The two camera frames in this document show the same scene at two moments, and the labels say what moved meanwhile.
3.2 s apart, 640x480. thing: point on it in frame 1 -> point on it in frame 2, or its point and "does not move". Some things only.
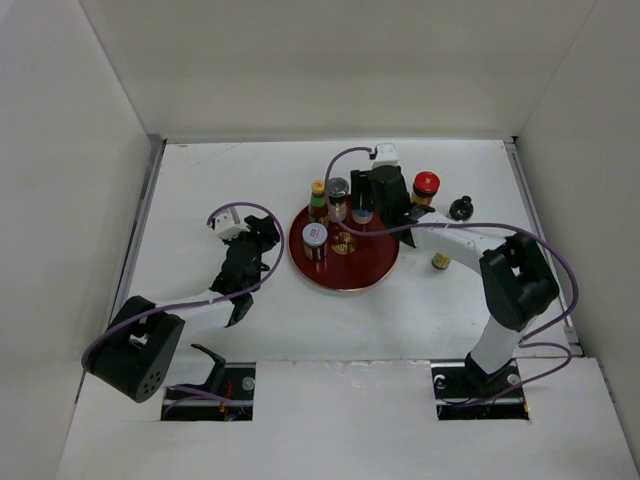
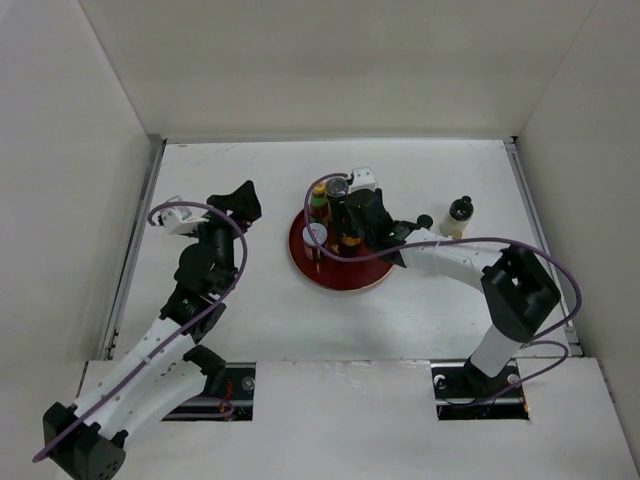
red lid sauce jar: [424, 186] -> [350, 246]
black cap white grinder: [338, 189] does not move
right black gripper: [360, 183] -> [338, 223]
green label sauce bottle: [318, 206] does not move
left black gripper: [261, 231] -> [243, 204]
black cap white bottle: [462, 208] does not move
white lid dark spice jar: [314, 238] does not move
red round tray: [352, 261] does not move
